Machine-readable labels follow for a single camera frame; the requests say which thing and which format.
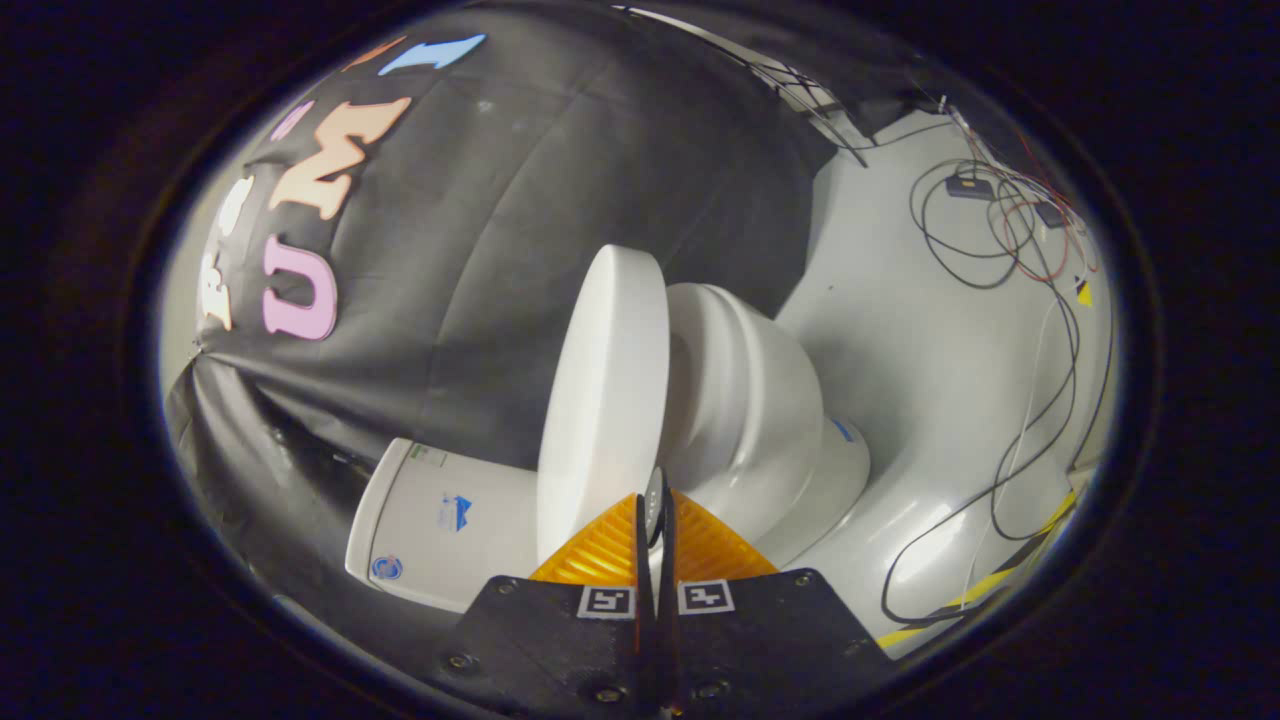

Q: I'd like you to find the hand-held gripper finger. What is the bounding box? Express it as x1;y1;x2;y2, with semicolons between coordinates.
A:
433;492;661;717
658;488;898;717

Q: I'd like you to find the white toilet lid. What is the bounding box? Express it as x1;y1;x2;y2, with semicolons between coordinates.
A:
537;245;671;566

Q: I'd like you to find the white toilet with tank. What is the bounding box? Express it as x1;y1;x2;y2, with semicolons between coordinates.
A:
345;283;871;613

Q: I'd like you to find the white toilet seat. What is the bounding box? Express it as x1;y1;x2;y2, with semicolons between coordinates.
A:
662;283;791;501

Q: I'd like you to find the black backdrop cloth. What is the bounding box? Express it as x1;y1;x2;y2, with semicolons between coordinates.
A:
160;5;871;661

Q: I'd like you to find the black floor cable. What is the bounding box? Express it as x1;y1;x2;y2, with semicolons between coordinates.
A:
880;160;1116;629

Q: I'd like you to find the red floor cable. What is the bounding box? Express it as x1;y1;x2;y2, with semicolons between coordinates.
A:
990;130;1101;286

